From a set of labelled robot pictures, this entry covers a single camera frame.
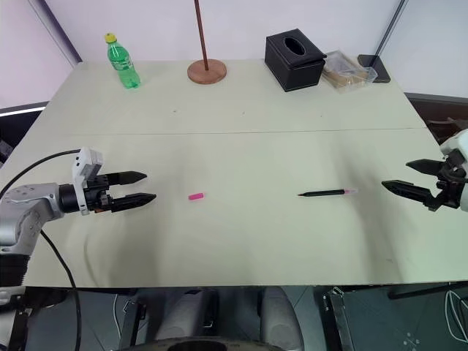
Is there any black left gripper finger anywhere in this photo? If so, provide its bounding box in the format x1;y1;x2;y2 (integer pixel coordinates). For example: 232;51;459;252
110;192;158;214
107;170;148;186

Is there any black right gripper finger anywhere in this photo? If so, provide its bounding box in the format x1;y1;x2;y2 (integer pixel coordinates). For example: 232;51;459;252
380;179;439;210
406;158;445;177

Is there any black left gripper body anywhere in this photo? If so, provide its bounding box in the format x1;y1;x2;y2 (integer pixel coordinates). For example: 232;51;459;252
83;173;113;214

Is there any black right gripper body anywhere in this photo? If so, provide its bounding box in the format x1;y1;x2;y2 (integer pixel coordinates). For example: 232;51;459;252
425;150;468;213

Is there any black pen with pink end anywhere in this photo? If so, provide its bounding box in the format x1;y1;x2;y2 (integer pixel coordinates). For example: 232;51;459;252
297;188;359;199

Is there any green plastic bottle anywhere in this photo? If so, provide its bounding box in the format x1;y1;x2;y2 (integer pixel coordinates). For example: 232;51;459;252
104;32;142;90

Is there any brown chair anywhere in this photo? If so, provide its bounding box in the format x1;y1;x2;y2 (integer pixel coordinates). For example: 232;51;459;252
426;117;468;146

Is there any dark flat phone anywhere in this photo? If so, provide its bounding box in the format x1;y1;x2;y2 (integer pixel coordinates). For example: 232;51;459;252
357;53;391;83

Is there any clear bag of wooden sticks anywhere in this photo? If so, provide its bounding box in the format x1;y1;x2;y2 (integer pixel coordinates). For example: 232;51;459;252
321;50;378;94

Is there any grey rounded shape under table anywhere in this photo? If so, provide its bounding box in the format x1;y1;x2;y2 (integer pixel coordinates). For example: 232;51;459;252
156;287;221;344

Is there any wooden pole stand round base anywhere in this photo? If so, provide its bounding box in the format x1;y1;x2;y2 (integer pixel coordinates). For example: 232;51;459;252
186;0;228;86

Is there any black leather tissue box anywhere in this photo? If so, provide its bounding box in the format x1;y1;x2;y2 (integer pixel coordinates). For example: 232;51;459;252
264;27;328;92

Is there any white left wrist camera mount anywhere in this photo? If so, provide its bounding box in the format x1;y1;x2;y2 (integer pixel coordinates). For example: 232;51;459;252
70;146;104;216

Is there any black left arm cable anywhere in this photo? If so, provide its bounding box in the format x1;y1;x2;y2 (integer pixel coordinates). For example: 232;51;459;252
0;148;82;351

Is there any white cable under table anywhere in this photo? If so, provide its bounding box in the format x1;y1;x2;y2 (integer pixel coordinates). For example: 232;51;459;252
444;288;468;347

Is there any black metal table frame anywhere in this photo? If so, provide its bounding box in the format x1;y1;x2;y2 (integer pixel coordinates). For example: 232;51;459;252
322;287;355;351

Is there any grey metal frame post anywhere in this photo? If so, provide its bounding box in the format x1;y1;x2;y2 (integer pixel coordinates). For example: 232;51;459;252
374;0;410;56

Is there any purple slanted frame strip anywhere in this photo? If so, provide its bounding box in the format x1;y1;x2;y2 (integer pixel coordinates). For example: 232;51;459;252
35;0;83;67

